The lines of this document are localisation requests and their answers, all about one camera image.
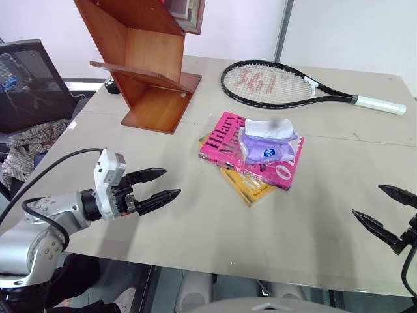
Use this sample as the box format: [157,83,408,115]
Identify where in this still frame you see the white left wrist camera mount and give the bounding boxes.
[93,148,128,222]

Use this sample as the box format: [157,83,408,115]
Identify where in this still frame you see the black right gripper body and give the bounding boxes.
[400,213,417,249]

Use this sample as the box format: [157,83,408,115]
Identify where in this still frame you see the pink hardcover book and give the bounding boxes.
[198,111,306,192]

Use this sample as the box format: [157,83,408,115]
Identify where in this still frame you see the grey rounded shape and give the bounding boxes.
[175,271,213,313]

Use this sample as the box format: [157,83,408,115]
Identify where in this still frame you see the grey wall partition post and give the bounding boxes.
[274,0,295,63]

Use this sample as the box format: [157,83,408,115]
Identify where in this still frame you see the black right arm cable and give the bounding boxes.
[401,243,417,298]

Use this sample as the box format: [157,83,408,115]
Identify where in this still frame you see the black white tennis racket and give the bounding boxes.
[220,59,407,116]

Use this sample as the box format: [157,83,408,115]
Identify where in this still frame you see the small black round object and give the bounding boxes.
[104,77,122,95]

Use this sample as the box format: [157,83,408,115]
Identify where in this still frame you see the purple tissue pack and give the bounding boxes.
[238,126,301,165]

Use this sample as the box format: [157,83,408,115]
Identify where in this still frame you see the yellow book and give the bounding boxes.
[198,131,278,209]

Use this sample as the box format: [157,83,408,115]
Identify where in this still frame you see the brown wooden zigzag bookshelf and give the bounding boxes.
[74,0,203,136]

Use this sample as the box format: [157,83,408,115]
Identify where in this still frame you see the white folded tissue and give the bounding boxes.
[244,117,295,140]

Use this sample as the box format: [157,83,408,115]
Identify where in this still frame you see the brown white patterned cloth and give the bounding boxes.
[1,118,71,190]

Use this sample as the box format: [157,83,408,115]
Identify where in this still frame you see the black trouser leg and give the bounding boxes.
[44,253,122,313]

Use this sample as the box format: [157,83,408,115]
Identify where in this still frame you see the black mesh office chair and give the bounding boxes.
[0,38,98,154]

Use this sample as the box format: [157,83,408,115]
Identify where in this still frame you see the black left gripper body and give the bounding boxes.
[112,175,142,218]

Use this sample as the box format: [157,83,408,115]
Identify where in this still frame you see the white shoe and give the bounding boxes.
[115,286,137,311]

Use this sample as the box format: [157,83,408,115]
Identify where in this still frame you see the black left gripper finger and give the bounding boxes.
[125,167,168,187]
[137,188,182,216]

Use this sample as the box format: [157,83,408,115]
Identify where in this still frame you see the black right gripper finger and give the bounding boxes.
[351,209,405,256]
[377,184,417,210]

